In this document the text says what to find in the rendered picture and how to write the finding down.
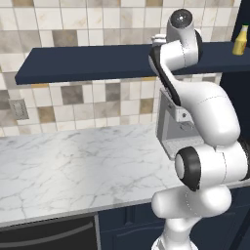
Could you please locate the dark navy shelf board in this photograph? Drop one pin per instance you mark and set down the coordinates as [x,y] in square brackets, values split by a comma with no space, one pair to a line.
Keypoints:
[91,63]

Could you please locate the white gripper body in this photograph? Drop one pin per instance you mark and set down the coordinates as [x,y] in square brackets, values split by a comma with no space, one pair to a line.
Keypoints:
[159,40]

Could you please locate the yellow condiment bottle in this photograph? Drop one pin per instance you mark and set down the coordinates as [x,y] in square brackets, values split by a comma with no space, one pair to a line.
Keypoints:
[240,40]

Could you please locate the navy tall cabinet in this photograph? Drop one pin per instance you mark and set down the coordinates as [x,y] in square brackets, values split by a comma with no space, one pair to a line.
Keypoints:
[241,92]

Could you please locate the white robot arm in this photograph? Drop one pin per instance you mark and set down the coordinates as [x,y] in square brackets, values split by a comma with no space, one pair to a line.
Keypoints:
[208,107]

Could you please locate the grey wall outlet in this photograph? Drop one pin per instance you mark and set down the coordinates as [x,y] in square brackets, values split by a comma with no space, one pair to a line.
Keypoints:
[18,109]

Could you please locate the navy base cabinet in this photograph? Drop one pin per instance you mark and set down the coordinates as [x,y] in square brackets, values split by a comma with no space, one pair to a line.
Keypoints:
[130,228]

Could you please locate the black dishwasher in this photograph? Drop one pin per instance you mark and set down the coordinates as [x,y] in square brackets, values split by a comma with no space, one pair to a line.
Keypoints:
[49,232]

